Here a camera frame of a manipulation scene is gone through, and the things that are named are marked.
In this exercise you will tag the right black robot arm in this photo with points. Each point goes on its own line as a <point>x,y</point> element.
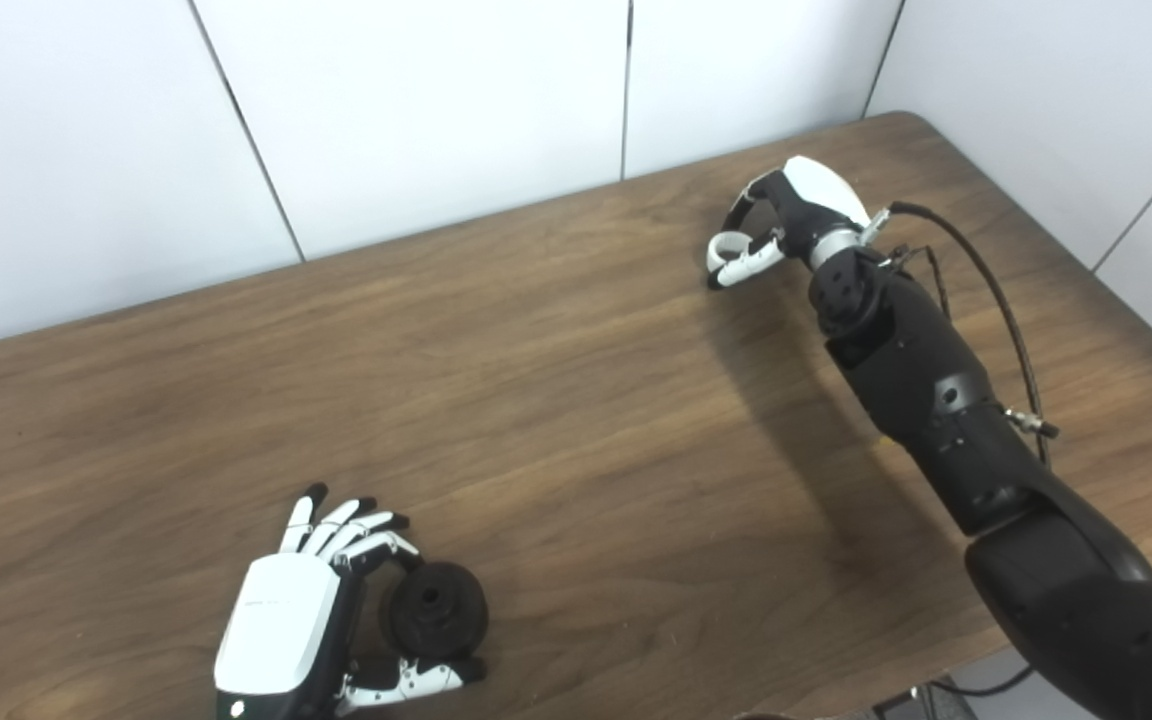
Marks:
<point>926,390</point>

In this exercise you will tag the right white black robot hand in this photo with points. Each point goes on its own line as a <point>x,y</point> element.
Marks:
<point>821,200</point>

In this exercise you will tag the round black plastic part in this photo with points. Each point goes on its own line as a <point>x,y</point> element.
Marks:
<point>446,610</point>

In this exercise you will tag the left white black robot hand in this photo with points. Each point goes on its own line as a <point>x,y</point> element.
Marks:
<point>276,625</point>

